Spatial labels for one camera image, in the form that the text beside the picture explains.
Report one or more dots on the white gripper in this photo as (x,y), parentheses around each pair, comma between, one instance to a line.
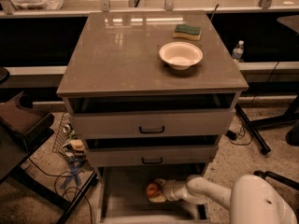
(170,190)

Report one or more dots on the red apple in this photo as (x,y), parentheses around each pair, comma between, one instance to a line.
(152,190)

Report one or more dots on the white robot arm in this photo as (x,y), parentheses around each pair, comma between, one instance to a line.
(251,200)

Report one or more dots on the middle grey drawer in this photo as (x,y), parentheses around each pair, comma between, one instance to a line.
(109,157)

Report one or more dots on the grey drawer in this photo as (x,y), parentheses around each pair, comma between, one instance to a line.
(109,157)
(152,124)

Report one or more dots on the open bottom drawer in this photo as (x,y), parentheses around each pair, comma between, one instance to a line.
(123,198)

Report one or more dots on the grey drawer cabinet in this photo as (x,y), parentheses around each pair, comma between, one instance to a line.
(116,68)

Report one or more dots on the top grey drawer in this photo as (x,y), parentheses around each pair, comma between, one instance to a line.
(152,124)

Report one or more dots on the black metal stand leg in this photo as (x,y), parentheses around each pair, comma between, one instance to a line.
(265,149)

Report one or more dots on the black chair leg caster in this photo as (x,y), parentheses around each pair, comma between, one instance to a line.
(282,179)

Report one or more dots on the white bowl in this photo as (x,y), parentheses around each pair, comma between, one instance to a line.
(180,55)

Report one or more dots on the dark brown side table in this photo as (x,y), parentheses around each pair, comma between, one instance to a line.
(23,130)

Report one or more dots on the clear water bottle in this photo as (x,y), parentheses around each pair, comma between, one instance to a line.
(238,51)

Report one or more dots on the green yellow sponge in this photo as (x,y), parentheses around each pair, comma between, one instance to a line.
(187,32)

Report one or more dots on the wire mesh basket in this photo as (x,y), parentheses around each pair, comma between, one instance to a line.
(63,134)

